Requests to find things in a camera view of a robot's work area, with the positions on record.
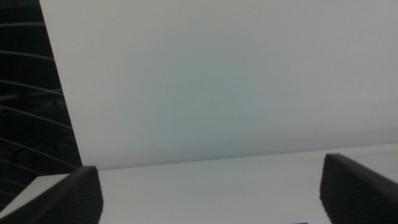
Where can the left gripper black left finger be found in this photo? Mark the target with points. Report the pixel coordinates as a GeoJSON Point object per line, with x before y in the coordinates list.
{"type": "Point", "coordinates": [68, 202]}

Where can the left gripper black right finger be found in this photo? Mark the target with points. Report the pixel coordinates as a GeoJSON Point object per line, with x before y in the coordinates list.
{"type": "Point", "coordinates": [357, 196]}

